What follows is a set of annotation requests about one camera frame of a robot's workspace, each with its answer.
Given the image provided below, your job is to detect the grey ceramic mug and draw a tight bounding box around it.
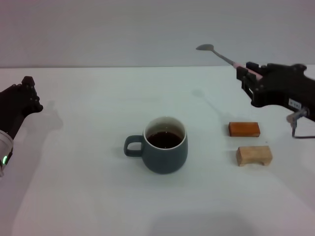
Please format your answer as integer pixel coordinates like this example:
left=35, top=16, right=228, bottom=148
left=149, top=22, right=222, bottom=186
left=123, top=116, right=189, bottom=176

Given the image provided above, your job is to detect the pink handled metal spoon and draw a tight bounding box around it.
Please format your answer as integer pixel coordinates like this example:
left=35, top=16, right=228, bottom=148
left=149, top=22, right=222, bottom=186
left=196, top=44, right=265, bottom=80

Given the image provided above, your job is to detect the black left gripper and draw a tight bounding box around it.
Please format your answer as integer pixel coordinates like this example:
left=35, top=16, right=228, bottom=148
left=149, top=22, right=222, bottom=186
left=0, top=76, right=44, bottom=140

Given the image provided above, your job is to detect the dark coffee liquid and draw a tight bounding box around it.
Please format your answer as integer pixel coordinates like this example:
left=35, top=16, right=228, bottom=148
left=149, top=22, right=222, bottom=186
left=147, top=132, right=183, bottom=149

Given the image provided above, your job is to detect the light wooden arch block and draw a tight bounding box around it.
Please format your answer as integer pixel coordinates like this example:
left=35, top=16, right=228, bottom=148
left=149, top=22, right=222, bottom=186
left=236, top=145, right=274, bottom=167

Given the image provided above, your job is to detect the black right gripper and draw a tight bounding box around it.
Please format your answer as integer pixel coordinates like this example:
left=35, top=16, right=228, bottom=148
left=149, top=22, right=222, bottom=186
left=236, top=62, right=315, bottom=110

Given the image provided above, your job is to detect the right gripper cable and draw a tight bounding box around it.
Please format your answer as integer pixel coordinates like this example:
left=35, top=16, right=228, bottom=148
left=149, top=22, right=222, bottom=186
left=286, top=107, right=315, bottom=139

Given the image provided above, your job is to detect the orange brown wooden block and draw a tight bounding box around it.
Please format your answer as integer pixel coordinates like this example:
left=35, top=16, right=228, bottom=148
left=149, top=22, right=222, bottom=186
left=228, top=121, right=261, bottom=138

